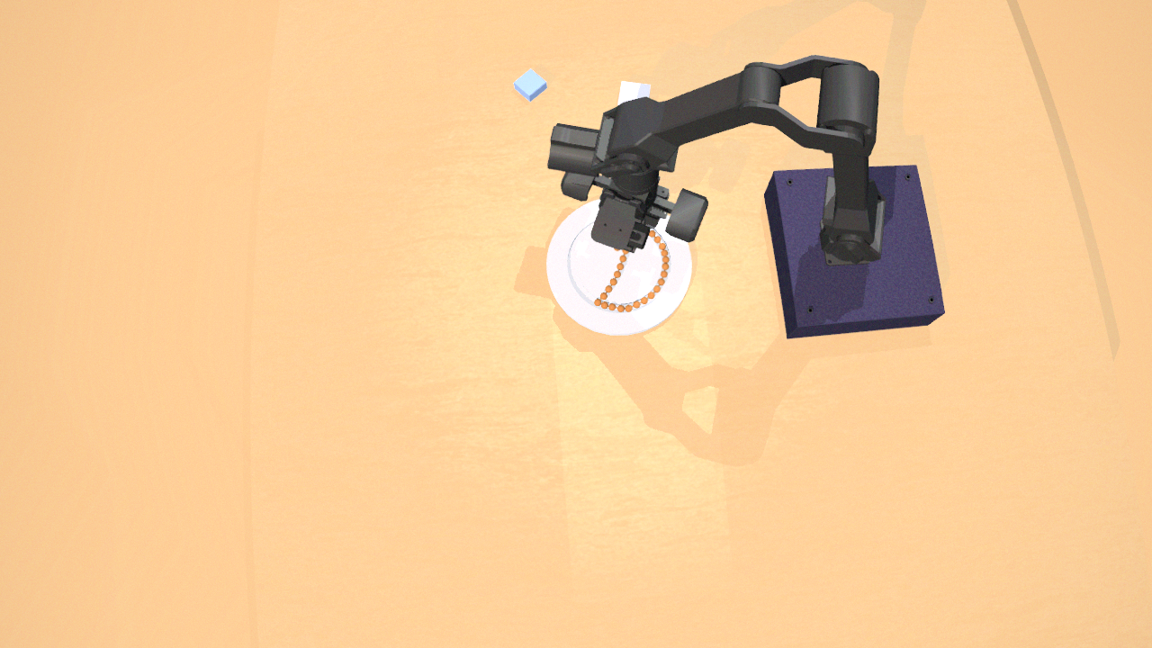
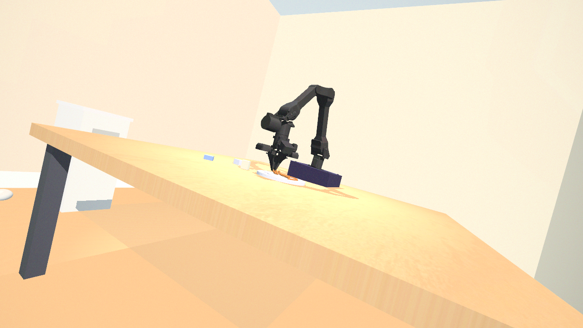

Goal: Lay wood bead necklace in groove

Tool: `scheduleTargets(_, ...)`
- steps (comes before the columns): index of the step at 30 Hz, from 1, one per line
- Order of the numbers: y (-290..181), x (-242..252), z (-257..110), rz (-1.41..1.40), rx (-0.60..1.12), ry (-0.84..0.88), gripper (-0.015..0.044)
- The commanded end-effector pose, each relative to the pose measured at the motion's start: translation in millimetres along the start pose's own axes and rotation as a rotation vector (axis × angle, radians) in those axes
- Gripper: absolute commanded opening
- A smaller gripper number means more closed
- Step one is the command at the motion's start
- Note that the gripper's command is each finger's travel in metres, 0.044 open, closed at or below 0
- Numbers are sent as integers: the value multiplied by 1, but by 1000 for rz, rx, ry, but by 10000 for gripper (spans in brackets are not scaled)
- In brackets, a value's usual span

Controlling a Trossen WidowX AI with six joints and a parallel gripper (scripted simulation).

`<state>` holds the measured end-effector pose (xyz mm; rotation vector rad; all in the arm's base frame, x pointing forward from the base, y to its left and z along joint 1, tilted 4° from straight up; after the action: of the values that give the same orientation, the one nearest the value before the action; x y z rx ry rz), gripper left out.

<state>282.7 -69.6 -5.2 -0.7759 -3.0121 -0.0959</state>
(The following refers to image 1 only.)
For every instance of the white round board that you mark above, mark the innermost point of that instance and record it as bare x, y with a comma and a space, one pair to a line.
579, 269

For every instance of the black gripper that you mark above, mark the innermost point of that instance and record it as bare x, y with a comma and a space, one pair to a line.
686, 213

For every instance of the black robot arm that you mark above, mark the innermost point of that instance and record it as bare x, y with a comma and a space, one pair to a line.
640, 137

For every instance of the white cube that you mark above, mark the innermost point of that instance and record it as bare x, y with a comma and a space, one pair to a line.
630, 91

